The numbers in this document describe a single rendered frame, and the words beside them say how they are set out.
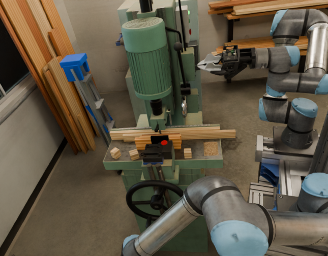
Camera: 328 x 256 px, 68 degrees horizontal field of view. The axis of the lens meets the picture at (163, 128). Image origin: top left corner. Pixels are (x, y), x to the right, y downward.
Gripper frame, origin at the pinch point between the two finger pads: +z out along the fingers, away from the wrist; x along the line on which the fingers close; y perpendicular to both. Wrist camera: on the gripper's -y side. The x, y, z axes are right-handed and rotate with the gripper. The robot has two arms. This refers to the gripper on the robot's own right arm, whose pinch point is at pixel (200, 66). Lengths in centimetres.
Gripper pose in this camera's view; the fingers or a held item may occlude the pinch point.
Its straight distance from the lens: 102.4
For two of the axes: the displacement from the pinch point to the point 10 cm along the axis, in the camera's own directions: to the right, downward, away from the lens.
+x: 0.0, 9.6, -2.8
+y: -1.6, -2.8, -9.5
